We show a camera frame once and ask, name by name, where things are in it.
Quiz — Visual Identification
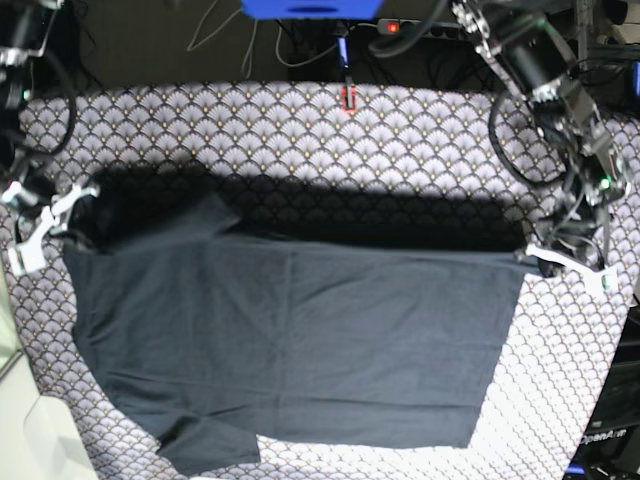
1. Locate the blue clamp far right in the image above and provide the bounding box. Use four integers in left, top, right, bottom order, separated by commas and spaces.
625, 61, 640, 112

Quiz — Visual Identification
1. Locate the blue clamp handle centre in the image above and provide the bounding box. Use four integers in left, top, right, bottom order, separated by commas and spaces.
337, 37, 349, 70

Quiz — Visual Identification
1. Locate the red table clamp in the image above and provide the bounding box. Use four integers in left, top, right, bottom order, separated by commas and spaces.
340, 85, 357, 114

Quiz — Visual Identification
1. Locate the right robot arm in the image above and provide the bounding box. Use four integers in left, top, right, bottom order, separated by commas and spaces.
1, 1, 78, 243

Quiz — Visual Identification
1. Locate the dark navy T-shirt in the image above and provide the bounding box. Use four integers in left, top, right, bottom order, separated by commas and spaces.
63, 193, 532, 475

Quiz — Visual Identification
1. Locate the black power strip red switch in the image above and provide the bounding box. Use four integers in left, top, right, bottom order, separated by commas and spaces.
375, 18, 457, 37

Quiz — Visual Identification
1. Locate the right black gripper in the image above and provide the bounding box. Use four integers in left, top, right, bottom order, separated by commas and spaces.
64, 195, 102, 250

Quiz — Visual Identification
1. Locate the white cabinet corner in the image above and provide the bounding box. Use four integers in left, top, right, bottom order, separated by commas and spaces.
1, 275, 97, 480

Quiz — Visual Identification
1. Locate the fan-patterned grey tablecloth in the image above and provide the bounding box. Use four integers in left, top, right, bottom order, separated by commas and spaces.
7, 82, 639, 479

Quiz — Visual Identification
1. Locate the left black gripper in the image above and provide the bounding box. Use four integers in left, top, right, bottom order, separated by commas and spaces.
534, 224, 590, 278

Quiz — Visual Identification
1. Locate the grey cable loop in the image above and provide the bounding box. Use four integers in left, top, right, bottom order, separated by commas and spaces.
274, 19, 341, 69

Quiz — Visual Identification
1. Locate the black OpenArm base box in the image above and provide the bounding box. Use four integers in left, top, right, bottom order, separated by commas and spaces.
564, 304, 639, 479

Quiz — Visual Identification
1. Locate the blue box at top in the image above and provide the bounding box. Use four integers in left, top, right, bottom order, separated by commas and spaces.
241, 0, 383, 20

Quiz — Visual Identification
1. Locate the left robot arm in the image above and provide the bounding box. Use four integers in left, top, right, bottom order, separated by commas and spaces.
451, 1, 631, 284

